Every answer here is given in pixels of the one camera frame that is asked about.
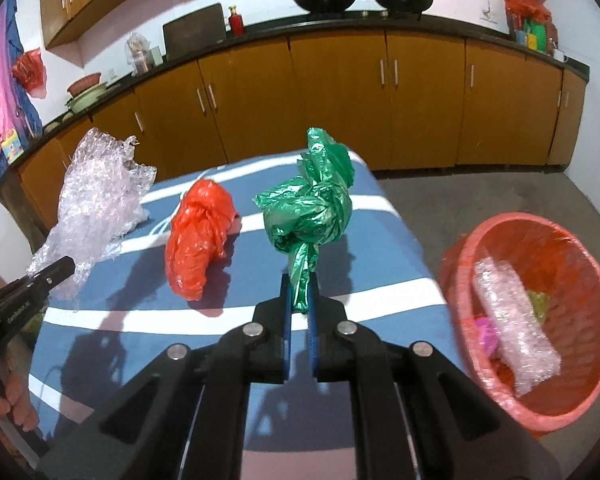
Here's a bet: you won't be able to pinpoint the large bubble wrap sheet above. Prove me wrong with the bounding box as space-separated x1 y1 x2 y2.
26 127 159 302

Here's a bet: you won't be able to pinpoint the gas stove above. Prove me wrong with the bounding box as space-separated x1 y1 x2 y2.
299 7 432 22

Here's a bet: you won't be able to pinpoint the black board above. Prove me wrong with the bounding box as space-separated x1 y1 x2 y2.
162 3 227 61

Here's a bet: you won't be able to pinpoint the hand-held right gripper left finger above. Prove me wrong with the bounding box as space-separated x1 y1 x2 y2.
35 272 293 480

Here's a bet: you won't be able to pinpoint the small bubble wrap piece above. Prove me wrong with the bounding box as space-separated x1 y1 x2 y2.
472 257 564 397

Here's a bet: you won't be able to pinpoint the pink and blue hanging cloth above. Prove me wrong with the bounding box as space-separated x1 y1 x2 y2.
0 0 44 207

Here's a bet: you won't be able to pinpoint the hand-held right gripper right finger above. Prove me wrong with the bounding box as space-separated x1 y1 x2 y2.
305 280 563 480

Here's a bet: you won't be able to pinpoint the yellow-green plastic wrapper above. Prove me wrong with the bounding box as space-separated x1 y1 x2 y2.
527 289 552 324

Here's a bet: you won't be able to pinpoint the wooden lower kitchen cabinets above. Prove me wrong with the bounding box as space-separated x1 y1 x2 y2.
16 12 592 233

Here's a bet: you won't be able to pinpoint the person's left hand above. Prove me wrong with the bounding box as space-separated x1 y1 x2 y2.
0 359 42 434

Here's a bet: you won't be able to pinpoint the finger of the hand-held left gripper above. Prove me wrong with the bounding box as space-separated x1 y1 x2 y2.
26 255 76 292

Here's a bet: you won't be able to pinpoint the green plastic bag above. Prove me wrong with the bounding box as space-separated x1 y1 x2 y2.
252 127 356 314

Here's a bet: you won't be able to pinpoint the green boxes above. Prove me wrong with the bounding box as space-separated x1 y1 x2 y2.
514 17 549 51

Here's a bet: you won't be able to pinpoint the red bag on countertop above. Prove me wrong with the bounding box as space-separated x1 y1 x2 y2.
502 0 551 24

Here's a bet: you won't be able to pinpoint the red hanging plastic bag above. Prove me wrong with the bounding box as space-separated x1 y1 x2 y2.
12 48 47 99

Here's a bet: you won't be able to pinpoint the colourful small box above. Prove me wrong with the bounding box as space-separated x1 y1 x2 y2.
0 129 24 165

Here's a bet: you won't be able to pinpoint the blue striped table cloth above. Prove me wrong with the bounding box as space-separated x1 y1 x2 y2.
29 147 457 462

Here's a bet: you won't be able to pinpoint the jar with plastic cover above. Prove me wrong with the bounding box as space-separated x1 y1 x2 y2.
125 32 151 77

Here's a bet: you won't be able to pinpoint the red plastic basket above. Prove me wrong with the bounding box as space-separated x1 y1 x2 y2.
438 212 600 437

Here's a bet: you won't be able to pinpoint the red basin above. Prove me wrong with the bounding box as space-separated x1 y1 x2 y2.
67 72 103 96

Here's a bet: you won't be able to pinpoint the pink plastic bag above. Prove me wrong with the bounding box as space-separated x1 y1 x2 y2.
473 313 504 359

